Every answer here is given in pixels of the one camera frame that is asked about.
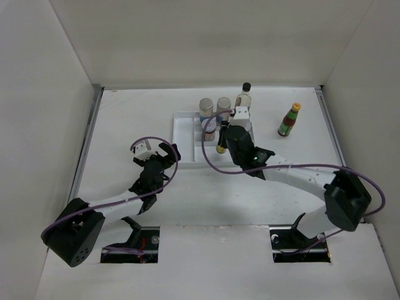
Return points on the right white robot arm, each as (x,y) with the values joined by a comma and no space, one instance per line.
(344,196)

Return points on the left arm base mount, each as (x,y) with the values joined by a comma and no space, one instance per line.
(141,247)

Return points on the tall dark soy sauce bottle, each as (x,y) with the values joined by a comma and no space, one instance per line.
(244,98)

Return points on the red cap chili sauce bottle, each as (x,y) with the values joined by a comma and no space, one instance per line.
(289,120)

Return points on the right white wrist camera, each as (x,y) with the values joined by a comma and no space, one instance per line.
(241,116)

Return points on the blue label spice jar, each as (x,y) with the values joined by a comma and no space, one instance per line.
(206,109)

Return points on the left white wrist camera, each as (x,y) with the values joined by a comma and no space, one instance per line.
(142,151)

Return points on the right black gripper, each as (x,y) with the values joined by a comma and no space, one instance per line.
(225,125)

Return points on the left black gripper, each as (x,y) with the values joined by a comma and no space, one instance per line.
(170,156)

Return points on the pink label spice jar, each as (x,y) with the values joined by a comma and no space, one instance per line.
(223,109)

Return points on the small yellow label bottle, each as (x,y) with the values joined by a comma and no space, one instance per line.
(221,144)

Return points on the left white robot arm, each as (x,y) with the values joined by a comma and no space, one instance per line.
(73,235)

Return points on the white divided organizer tray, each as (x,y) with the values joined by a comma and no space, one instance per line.
(187,132)

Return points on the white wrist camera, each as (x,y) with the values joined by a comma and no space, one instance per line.
(241,116)
(142,151)

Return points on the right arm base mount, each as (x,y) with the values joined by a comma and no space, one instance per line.
(290,246)

